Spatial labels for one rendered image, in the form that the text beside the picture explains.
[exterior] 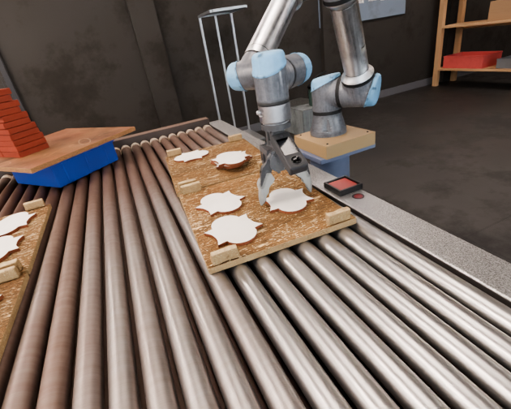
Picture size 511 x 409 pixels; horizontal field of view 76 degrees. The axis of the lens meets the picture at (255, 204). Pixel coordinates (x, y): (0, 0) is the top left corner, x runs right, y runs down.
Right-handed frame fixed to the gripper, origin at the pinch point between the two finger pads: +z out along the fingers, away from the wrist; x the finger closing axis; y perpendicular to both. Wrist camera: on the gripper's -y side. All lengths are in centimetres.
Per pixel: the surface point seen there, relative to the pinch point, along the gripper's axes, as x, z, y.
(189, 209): 25.0, 0.7, 10.6
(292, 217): 2.1, 0.7, -8.3
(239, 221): 14.1, -0.1, -4.4
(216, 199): 16.9, -0.2, 10.8
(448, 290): -13.1, 3.5, -39.5
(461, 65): -470, 59, 401
